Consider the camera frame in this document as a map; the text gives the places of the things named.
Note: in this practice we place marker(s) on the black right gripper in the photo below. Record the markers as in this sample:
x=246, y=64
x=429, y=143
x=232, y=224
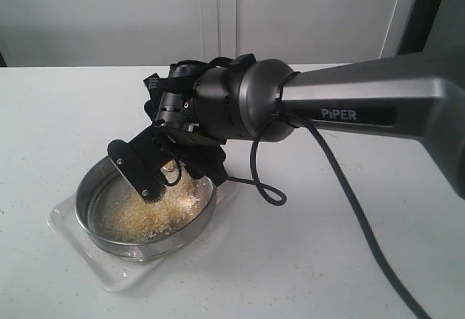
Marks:
x=189, y=115

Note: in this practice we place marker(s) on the stainless steel cup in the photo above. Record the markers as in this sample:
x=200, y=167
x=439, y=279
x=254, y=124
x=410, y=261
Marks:
x=171, y=173

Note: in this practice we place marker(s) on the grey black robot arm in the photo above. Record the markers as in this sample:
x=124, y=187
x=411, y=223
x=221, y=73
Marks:
x=417, y=96

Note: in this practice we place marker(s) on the round steel mesh sieve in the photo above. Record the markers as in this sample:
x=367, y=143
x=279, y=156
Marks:
x=99, y=177

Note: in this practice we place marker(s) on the white rectangular plastic tray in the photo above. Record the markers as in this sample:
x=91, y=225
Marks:
x=115, y=273

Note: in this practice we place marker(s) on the white cabinet doors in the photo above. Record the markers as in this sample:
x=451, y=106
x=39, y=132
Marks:
x=158, y=32

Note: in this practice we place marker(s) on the dark vertical post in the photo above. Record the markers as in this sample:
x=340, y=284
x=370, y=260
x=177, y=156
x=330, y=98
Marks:
x=418, y=26

